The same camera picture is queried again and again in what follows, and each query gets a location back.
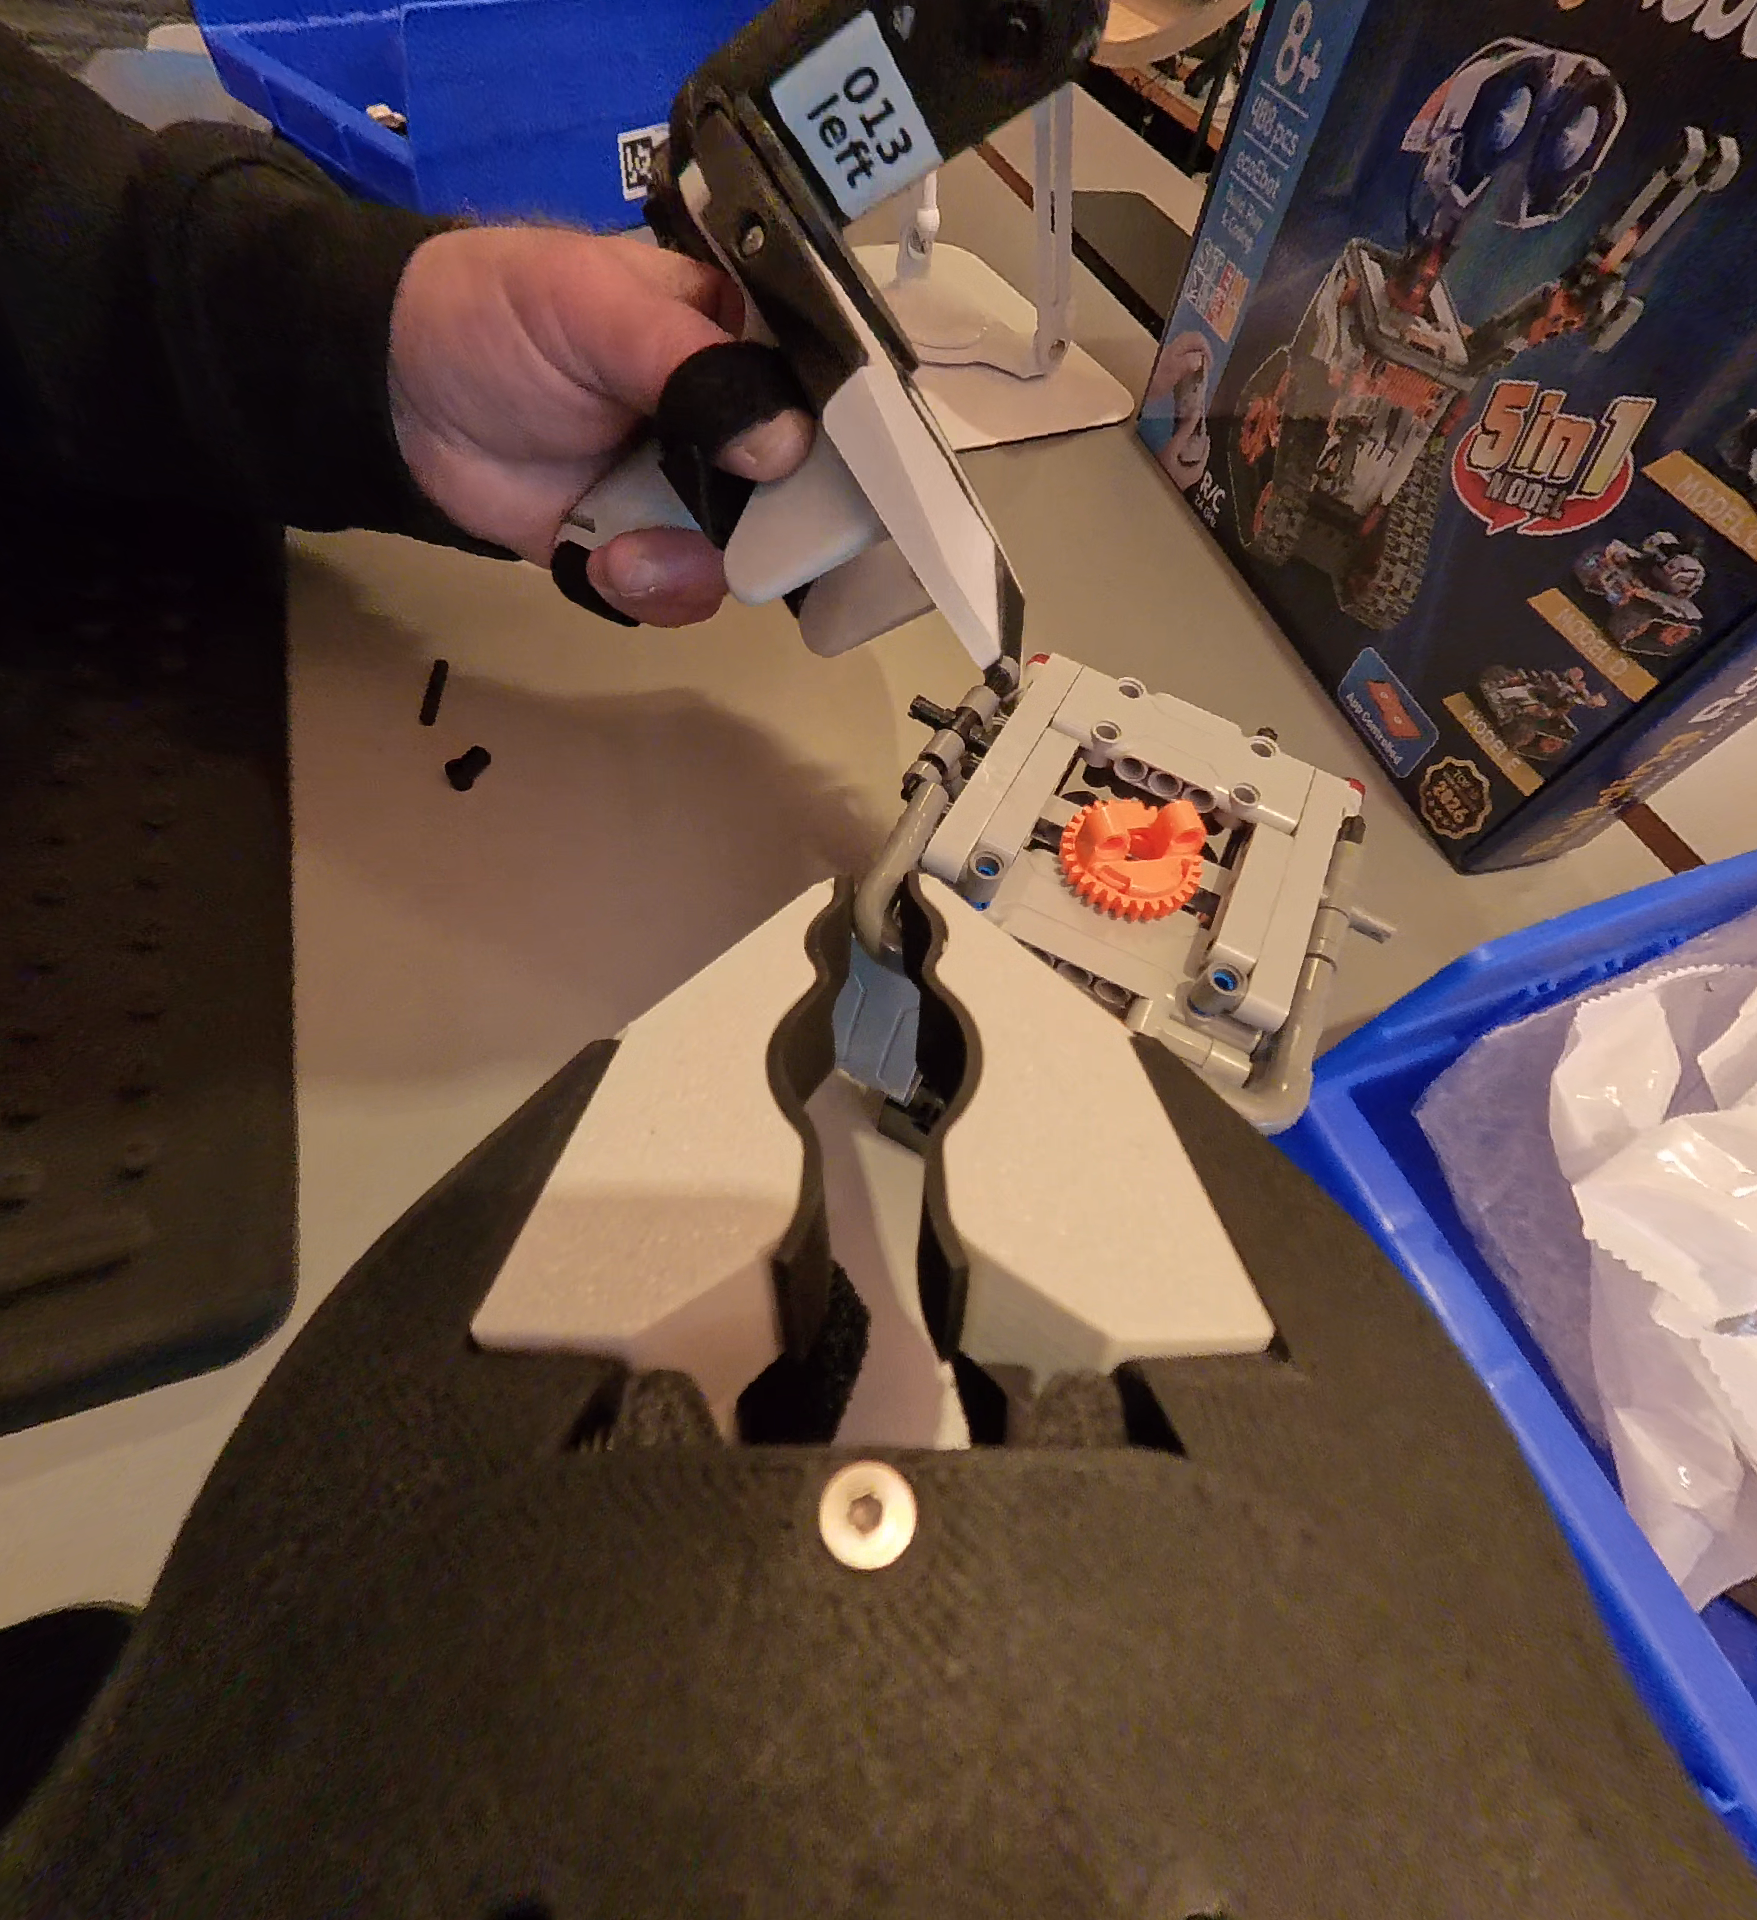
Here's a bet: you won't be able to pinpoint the person's left forearm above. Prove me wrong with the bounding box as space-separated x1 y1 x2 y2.
0 0 526 564

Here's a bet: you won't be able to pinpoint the white stand base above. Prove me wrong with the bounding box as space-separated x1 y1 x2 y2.
848 85 1138 456

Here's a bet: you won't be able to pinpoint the person's left hand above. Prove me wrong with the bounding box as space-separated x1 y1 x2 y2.
386 218 818 632

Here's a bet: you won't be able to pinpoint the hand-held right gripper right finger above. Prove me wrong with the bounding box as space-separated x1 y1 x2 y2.
910 871 1279 1373

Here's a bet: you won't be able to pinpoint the clear plastic bags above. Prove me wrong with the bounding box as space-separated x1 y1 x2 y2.
1417 871 1757 1674

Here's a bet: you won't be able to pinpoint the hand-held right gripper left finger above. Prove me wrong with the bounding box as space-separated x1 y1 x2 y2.
467 877 847 1400

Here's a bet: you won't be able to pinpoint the blue bin with label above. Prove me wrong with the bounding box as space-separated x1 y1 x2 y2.
189 0 796 240

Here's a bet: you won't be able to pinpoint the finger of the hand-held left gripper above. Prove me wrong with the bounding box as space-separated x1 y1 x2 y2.
817 326 1026 681

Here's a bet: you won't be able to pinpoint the grey toy brick model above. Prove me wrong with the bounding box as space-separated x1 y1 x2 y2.
848 646 1399 1140

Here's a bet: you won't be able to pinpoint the robot kit box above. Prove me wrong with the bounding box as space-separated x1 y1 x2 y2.
1134 0 1757 877

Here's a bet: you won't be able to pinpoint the blue plastic bin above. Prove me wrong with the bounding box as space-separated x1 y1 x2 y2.
1268 828 1757 1920

